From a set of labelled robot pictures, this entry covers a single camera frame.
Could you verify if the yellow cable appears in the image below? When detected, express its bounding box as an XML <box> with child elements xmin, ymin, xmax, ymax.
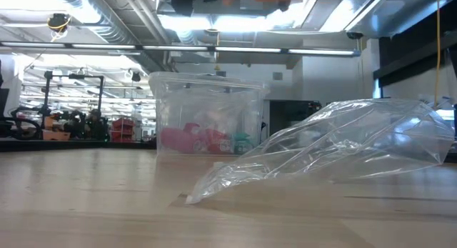
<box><xmin>433</xmin><ymin>0</ymin><xmax>442</xmax><ymax>108</ymax></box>

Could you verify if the pink bandage roll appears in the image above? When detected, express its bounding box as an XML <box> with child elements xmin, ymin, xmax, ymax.
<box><xmin>160</xmin><ymin>122</ymin><xmax>205</xmax><ymax>154</ymax></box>

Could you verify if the black robot rig frame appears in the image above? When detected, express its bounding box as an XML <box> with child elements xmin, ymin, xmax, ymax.
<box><xmin>41</xmin><ymin>71</ymin><xmax>106</xmax><ymax>133</ymax></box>

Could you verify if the black cabinet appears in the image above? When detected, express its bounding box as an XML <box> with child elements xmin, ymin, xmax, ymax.
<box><xmin>263</xmin><ymin>99</ymin><xmax>322</xmax><ymax>137</ymax></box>

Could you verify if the black curved hose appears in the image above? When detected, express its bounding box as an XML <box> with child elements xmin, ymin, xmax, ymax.
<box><xmin>0</xmin><ymin>106</ymin><xmax>47</xmax><ymax>140</ymax></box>

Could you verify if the long ceiling light bar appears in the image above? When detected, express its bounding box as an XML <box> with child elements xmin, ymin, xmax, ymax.
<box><xmin>0</xmin><ymin>41</ymin><xmax>361</xmax><ymax>58</ymax></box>

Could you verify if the orange box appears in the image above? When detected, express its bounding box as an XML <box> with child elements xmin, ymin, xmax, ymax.
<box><xmin>41</xmin><ymin>115</ymin><xmax>71</xmax><ymax>141</ymax></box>

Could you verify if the clear zip bag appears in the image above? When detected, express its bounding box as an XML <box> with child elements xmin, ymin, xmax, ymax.
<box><xmin>185</xmin><ymin>99</ymin><xmax>456</xmax><ymax>205</ymax></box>

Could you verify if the person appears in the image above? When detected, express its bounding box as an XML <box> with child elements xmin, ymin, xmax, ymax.
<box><xmin>84</xmin><ymin>109</ymin><xmax>110</xmax><ymax>142</ymax></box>

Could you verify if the yellow black cable reel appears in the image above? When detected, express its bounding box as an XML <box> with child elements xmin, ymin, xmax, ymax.
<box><xmin>47</xmin><ymin>12</ymin><xmax>71</xmax><ymax>42</ymax></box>

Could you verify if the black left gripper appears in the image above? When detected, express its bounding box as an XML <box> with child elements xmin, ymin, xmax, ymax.
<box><xmin>171</xmin><ymin>0</ymin><xmax>258</xmax><ymax>16</ymax></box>

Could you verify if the clear plastic storage bin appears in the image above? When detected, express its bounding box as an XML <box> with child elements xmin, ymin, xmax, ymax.
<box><xmin>149</xmin><ymin>71</ymin><xmax>269</xmax><ymax>160</ymax></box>

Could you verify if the red shelf rack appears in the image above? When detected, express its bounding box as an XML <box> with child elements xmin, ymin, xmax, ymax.
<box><xmin>111</xmin><ymin>117</ymin><xmax>137</xmax><ymax>142</ymax></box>

